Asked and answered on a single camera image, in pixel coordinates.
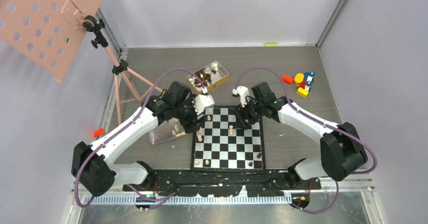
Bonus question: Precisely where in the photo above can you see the black white chessboard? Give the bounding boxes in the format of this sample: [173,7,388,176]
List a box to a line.
[190,105,266,173]

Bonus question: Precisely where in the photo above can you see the yellow cube toy block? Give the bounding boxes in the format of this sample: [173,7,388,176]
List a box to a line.
[296,87,309,98]

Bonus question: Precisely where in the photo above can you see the green tape marker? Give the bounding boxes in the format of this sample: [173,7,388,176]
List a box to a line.
[264,43,278,47]

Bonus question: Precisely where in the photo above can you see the silver tin lid tray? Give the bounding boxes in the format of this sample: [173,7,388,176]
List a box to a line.
[148,118,186,145]

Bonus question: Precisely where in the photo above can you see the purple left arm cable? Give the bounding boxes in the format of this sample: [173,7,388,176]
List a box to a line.
[74,68,209,213]

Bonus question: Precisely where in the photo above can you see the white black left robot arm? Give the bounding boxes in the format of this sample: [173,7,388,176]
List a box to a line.
[72,81,214,197]

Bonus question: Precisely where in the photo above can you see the pink perforated music stand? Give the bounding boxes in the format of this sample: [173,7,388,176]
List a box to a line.
[0,0,163,116]

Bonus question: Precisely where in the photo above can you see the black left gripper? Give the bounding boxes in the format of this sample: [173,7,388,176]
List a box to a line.
[174,95,207,133]

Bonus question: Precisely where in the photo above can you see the yellow round toy block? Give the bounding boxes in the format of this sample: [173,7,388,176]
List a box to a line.
[294,73,304,87]

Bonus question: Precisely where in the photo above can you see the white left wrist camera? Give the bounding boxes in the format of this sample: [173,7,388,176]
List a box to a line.
[194,87,215,116]

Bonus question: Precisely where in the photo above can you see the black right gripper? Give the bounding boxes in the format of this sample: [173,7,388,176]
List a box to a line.
[233,96,264,130]

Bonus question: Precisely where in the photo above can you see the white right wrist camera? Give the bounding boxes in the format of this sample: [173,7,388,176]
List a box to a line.
[232,86,249,107]

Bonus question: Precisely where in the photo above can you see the red toy block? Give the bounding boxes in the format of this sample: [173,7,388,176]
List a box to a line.
[282,75,294,85]

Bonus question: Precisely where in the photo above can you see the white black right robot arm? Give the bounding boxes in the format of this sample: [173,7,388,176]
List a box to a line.
[232,82,368,189]

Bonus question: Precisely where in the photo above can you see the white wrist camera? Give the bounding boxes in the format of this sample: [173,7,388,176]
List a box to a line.
[194,87,215,116]
[232,86,249,107]

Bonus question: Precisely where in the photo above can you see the gold tin with dark pieces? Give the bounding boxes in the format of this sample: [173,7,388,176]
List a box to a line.
[187,61,230,94]

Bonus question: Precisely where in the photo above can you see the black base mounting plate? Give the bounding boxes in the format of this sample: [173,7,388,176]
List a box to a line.
[132,169,321,197]

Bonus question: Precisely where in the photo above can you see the orange clip on rail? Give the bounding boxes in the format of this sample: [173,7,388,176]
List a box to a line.
[92,128,104,138]

